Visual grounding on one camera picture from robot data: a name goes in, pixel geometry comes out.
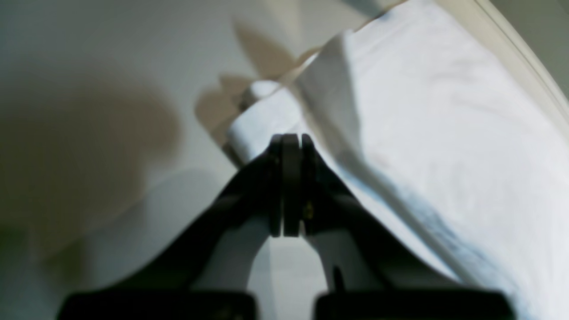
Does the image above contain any white T-shirt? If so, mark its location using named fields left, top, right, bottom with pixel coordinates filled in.
left=226, top=0, right=568, bottom=320

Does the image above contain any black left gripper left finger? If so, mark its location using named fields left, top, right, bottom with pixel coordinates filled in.
left=58, top=134, right=283, bottom=320

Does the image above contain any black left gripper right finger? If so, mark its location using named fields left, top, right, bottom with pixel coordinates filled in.
left=291, top=134, right=515, bottom=320

